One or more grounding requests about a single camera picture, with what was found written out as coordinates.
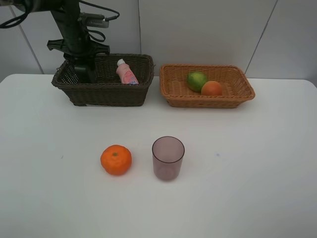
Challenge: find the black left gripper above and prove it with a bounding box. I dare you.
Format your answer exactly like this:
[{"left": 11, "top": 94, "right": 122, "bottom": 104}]
[{"left": 47, "top": 29, "right": 109, "bottom": 71}]

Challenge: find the dark green pump bottle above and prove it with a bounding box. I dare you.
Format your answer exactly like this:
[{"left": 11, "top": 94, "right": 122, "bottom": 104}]
[{"left": 74, "top": 63, "right": 97, "bottom": 84}]

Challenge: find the pink lotion bottle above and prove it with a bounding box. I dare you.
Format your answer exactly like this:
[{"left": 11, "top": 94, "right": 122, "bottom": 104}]
[{"left": 116, "top": 59, "right": 139, "bottom": 85}]

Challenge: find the orange mandarin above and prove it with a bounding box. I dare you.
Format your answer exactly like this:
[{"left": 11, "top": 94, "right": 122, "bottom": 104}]
[{"left": 100, "top": 145, "right": 132, "bottom": 176}]

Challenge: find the green lime fruit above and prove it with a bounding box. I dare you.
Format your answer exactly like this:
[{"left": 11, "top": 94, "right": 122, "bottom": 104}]
[{"left": 186, "top": 71, "right": 208, "bottom": 93}]

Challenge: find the translucent purple plastic cup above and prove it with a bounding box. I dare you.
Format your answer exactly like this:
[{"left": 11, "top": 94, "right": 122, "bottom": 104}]
[{"left": 152, "top": 136, "right": 185, "bottom": 181}]

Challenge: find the peach coloured bread bun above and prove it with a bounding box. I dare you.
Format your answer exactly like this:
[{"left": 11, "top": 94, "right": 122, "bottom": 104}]
[{"left": 201, "top": 81, "right": 223, "bottom": 96}]

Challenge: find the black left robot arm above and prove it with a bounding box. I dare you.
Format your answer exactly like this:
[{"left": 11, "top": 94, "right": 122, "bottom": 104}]
[{"left": 0, "top": 0, "right": 118, "bottom": 72}]

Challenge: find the dark brown wicker basket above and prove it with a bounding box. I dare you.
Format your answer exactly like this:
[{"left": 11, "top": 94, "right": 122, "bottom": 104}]
[{"left": 52, "top": 54, "right": 154, "bottom": 107}]

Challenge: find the light orange wicker basket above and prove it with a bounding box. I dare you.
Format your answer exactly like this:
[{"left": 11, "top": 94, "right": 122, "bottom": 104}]
[{"left": 159, "top": 64, "right": 255, "bottom": 109}]

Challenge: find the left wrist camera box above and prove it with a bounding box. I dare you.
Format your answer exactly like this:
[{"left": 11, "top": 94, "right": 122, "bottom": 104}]
[{"left": 79, "top": 13, "right": 109, "bottom": 28}]

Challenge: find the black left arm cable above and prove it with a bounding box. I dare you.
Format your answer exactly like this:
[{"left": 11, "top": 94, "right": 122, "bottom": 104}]
[{"left": 0, "top": 0, "right": 120, "bottom": 43}]

